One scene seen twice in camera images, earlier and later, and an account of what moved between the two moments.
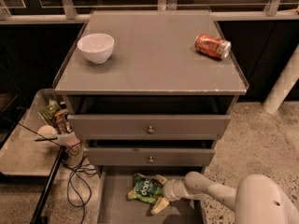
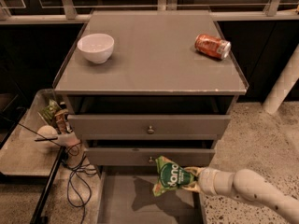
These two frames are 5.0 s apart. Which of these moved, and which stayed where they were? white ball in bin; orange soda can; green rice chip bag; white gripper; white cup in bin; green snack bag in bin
Moved: white gripper; green rice chip bag
Stayed: white cup in bin; green snack bag in bin; orange soda can; white ball in bin
